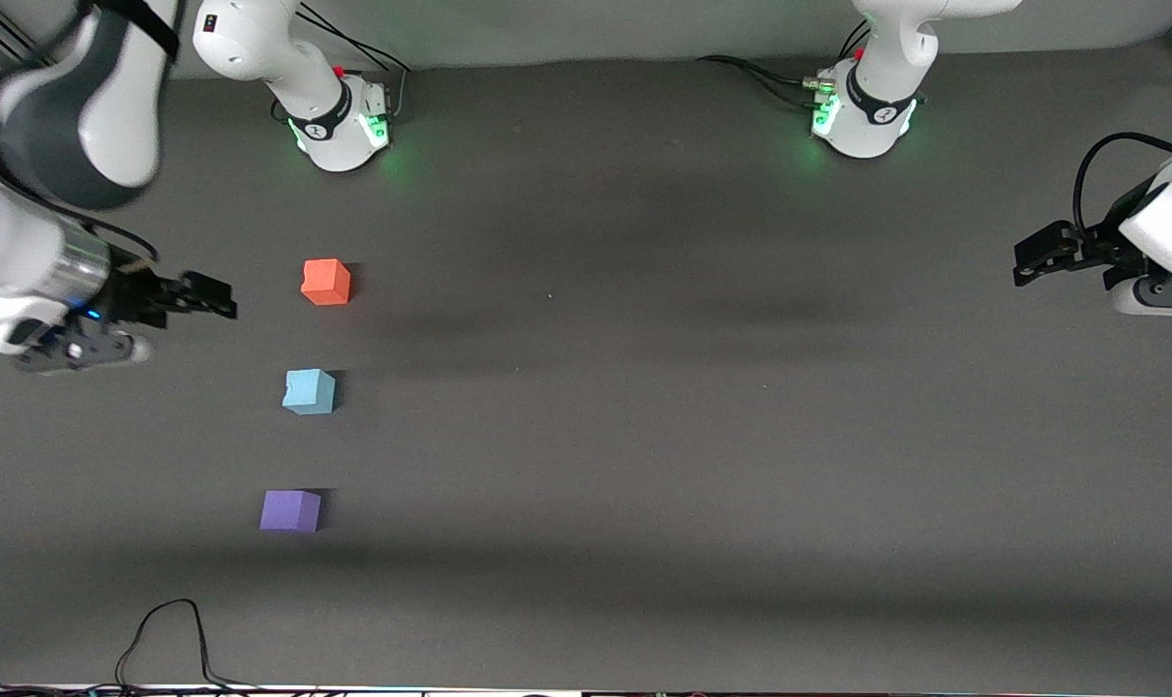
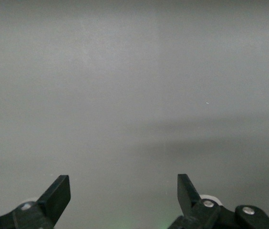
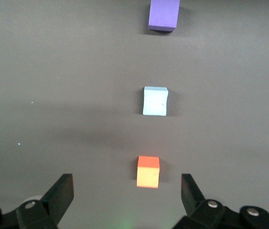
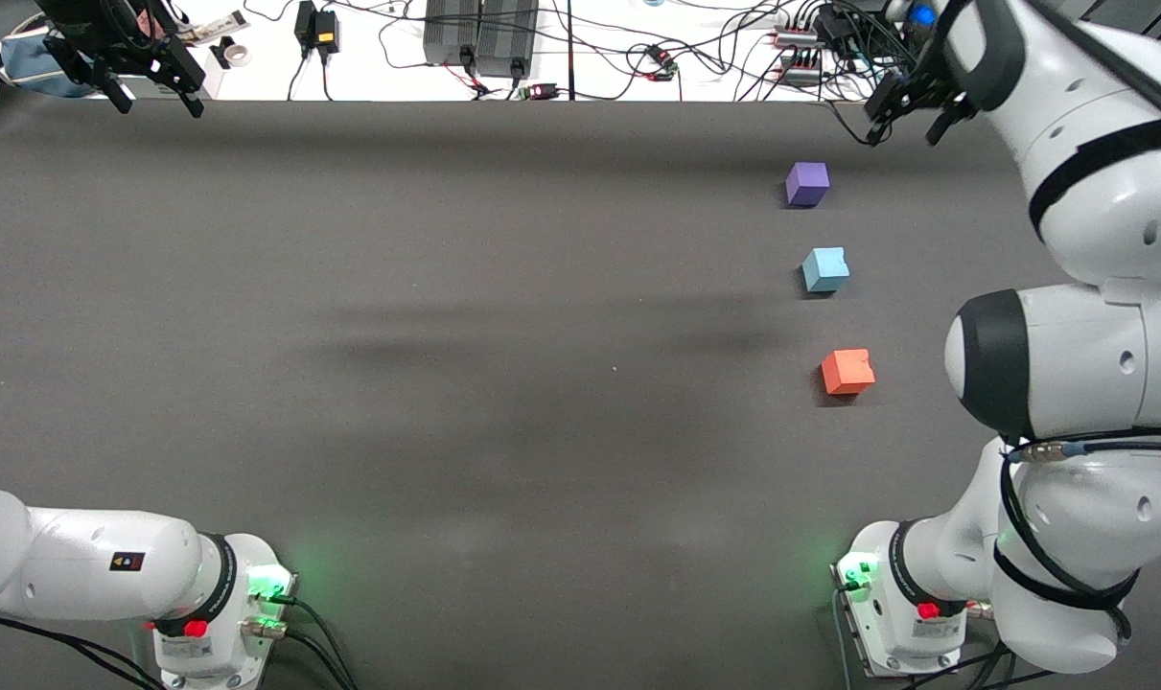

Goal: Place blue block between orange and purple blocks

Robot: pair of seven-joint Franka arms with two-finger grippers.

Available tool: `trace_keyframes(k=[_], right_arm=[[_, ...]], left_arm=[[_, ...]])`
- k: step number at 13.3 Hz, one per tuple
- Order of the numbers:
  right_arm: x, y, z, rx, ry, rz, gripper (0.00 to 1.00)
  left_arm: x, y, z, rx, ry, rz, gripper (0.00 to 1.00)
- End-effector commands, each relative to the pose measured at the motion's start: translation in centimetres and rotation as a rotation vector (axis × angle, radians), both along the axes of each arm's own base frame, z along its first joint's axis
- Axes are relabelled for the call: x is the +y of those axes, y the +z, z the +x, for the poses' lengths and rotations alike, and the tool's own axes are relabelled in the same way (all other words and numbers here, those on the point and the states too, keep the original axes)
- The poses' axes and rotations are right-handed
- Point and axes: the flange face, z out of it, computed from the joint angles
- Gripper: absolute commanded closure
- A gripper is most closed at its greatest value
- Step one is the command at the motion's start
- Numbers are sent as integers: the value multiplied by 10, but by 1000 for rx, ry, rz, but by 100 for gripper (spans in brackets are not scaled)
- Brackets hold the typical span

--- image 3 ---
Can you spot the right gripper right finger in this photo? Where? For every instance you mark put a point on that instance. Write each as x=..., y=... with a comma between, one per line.
x=191, y=198

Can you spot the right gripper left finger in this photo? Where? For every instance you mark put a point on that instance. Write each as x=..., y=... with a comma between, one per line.
x=58, y=198

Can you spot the light blue foam block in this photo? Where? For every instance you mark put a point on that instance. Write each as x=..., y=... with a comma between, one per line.
x=155, y=102

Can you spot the orange foam block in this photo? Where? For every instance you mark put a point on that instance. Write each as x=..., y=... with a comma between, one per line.
x=148, y=174

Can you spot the purple foam block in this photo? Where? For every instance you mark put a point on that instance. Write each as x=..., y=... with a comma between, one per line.
x=163, y=14

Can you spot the dark grey table mat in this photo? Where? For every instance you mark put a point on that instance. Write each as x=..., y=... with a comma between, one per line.
x=77, y=59

